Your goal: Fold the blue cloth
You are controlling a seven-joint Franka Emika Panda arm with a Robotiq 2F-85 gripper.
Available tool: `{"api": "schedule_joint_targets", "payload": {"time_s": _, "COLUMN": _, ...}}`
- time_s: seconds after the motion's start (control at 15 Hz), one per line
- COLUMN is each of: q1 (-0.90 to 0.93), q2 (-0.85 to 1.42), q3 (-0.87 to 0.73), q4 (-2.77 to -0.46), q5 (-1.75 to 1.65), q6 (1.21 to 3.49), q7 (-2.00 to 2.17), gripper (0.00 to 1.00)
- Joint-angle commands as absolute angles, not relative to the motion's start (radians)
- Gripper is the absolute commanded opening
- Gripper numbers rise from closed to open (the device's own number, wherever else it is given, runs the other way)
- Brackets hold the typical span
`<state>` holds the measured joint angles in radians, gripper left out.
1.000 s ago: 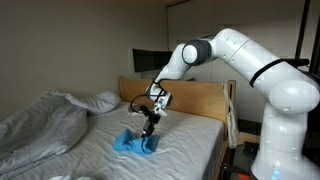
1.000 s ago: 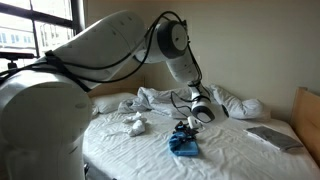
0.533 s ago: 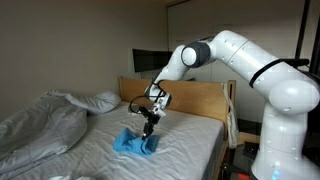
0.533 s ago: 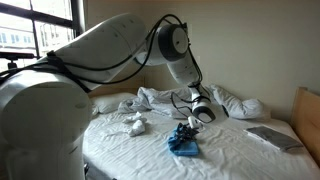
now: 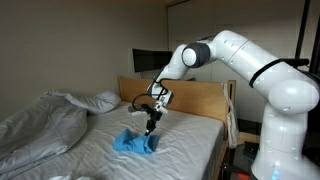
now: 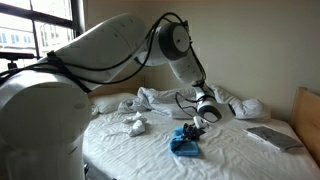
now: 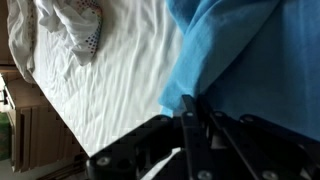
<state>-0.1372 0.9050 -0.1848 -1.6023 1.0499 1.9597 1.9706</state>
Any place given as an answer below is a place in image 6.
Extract dark framed window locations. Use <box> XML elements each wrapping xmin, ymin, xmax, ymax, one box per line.
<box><xmin>0</xmin><ymin>0</ymin><xmax>85</xmax><ymax>72</ymax></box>

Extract white sheeted mattress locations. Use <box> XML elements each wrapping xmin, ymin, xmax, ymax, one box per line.
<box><xmin>82</xmin><ymin>108</ymin><xmax>320</xmax><ymax>180</ymax></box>

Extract black cable strap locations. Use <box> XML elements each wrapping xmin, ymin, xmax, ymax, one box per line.
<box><xmin>45</xmin><ymin>49</ymin><xmax>70</xmax><ymax>77</ymax></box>

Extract blue cloth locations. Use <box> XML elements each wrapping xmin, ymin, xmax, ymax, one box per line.
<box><xmin>168</xmin><ymin>124</ymin><xmax>201</xmax><ymax>158</ymax></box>

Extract white crumpled socks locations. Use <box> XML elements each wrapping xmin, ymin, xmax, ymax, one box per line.
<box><xmin>121</xmin><ymin>111</ymin><xmax>148</xmax><ymax>138</ymax></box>

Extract grey folded towel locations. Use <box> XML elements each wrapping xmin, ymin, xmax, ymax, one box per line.
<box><xmin>244</xmin><ymin>125</ymin><xmax>305</xmax><ymax>153</ymax></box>

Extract grey white pillow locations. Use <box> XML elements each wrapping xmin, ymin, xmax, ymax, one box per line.
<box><xmin>208</xmin><ymin>83</ymin><xmax>272</xmax><ymax>122</ymax></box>

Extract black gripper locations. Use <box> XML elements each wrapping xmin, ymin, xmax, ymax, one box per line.
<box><xmin>182</xmin><ymin>123</ymin><xmax>207</xmax><ymax>142</ymax></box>

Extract black tripod head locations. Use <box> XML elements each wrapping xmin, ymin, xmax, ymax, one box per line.
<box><xmin>0</xmin><ymin>50</ymin><xmax>37</xmax><ymax>70</ymax></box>

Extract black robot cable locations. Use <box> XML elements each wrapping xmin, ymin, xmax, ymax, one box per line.
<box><xmin>0</xmin><ymin>11</ymin><xmax>218</xmax><ymax>120</ymax></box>

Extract grey crumpled duvet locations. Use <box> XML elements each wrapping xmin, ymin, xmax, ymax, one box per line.
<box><xmin>117</xmin><ymin>85</ymin><xmax>224</xmax><ymax>120</ymax></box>

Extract flat white pillow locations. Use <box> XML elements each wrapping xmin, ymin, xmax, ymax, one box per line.
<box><xmin>89</xmin><ymin>91</ymin><xmax>138</xmax><ymax>115</ymax></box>

